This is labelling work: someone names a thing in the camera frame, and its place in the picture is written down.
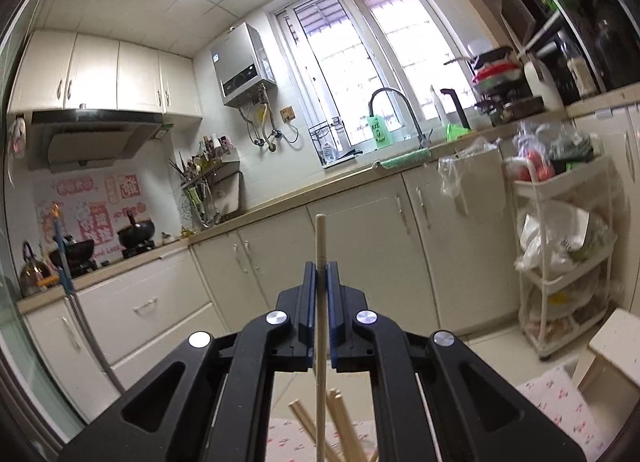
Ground cream wall cabinet row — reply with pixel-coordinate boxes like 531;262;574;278
7;30;204;119

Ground bag of red tomatoes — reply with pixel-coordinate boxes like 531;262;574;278
509;148;557;183

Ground red white wall ornament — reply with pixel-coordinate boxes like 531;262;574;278
7;116;27;159

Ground black cooking pot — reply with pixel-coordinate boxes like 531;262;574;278
48;239;96;269

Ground wall utensil and spice rack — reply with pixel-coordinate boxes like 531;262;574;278
169;133;244;231

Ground white storage trolley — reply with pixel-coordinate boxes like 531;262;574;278
504;153;619;361

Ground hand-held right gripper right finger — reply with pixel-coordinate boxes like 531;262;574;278
326;262;587;462

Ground black bent stand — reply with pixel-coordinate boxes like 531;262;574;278
439;87;474;131

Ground steel water heater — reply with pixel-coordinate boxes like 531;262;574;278
209;22;278;109

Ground gas stove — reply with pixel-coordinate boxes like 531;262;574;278
49;241;162;279

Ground steel kettle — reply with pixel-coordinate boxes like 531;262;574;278
19;241;54;296

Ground range hood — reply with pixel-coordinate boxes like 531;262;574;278
26;108;167;173

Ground hanging clear plastic bag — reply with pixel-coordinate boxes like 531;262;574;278
437;136;502;216

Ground stacked pots with red lid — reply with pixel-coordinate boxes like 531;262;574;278
469;46;547;126

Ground cherry print tablecloth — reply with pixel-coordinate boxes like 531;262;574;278
267;363;616;462

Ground wooden chopstick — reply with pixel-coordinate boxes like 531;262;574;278
289;401;343;462
330;390;371;462
315;214;329;462

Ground beige kitchen countertop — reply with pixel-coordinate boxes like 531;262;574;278
17;89;640;313

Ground black wok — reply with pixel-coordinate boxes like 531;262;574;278
116;211;157;249

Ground white wooden stool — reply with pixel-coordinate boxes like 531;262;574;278
569;307;640;394

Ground green dish soap bottle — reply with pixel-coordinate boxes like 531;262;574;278
368;114;390;149

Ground cream narrow cabinet door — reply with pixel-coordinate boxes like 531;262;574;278
24;301;117;424

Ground cream side base cabinet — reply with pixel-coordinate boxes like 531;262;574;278
571;100;640;313

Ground water heater hoses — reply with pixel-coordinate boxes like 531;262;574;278
238;86;302;153

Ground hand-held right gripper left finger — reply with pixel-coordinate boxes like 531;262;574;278
59;262;318;462

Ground kitchen window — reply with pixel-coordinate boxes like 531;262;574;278
269;0;482;159

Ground black wire rack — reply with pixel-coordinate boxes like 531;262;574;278
307;117;347;167

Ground cream base cabinet door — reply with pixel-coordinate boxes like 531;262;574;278
191;236;257;335
401;151;524;333
311;176;442;339
236;206;332;295

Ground pink wall sticker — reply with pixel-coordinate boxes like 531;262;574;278
34;173;152;259

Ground black appliance rack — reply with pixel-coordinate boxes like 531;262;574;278
499;0;640;93

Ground cream cabinet drawer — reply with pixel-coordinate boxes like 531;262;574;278
111;302;232;395
74;254;214;364

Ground white jug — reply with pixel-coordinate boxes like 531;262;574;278
522;54;567;113

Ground chrome sink faucet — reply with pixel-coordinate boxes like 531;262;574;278
368;87;427;151

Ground green dish cloth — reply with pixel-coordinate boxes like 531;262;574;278
374;149;434;171

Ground broom with long pole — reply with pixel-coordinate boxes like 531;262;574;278
50;201;127;397

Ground dark bottle with white label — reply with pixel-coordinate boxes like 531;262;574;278
564;30;599;98

